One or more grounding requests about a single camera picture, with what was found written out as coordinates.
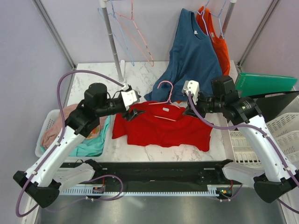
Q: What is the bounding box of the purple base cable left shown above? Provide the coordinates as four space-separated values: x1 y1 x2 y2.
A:
44 174 124 213

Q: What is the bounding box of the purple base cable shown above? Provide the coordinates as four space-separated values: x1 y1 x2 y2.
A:
214 182 243 203
44 174 124 213

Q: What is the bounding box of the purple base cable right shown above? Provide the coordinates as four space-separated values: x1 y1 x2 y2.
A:
214 182 243 203

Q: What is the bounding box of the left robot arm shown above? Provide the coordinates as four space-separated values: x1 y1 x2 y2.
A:
13 83 140 208

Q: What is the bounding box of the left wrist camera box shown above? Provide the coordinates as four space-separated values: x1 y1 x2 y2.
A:
121 90 139 109

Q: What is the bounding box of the orange t shirt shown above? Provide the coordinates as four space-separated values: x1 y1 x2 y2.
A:
196 6 230 76

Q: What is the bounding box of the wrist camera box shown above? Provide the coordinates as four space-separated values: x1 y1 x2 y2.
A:
182 80 199 105
121 90 139 109

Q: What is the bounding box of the aluminium frame post left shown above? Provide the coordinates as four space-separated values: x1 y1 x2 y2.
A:
32 0 76 70

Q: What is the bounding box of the black binder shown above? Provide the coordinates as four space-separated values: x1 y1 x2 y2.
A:
254 91 299 122

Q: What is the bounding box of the aluminium frame post right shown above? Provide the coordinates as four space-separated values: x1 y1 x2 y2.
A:
236 0 281 71

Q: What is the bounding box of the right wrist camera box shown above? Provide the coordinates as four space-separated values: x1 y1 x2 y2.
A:
182 80 199 105

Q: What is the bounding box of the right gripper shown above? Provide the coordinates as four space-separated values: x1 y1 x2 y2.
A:
184 90 225 120

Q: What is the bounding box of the white cable duct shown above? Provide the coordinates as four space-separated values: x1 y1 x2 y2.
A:
60 184 219 197

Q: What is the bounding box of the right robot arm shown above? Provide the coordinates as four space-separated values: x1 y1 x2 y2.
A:
182 76 299 203

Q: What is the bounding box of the mint green t shirt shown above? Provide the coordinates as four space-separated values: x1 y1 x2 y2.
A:
69 116 111 157

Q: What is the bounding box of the aluminium frame post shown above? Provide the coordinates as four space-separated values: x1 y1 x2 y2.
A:
32 0 76 70
236 0 281 71

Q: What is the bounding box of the green binder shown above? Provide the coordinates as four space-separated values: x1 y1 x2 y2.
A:
235 72 298 97

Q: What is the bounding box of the blue t shirt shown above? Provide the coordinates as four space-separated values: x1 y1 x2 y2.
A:
144 8 222 102

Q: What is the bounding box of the pink wire hanger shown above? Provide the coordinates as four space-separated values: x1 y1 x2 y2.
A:
149 80 180 122
111 0 155 67

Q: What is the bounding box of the pink printed t shirt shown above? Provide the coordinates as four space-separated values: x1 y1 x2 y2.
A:
41 104 108 150

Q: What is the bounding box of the light blue wire hanger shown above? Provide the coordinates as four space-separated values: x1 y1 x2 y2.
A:
97 0 135 67

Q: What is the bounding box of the white slotted tray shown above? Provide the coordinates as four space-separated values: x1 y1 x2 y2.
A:
229 112 299 168

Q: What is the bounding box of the white plastic laundry basket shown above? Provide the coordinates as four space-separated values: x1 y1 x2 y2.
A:
35 110 112 162

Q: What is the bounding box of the blue hanger holding shirts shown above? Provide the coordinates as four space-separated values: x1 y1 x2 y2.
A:
194 0 227 40

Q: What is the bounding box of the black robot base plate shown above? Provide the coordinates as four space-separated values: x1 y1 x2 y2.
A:
60 158 243 193

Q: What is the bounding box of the red t shirt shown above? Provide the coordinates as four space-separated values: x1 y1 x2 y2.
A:
112 101 212 152

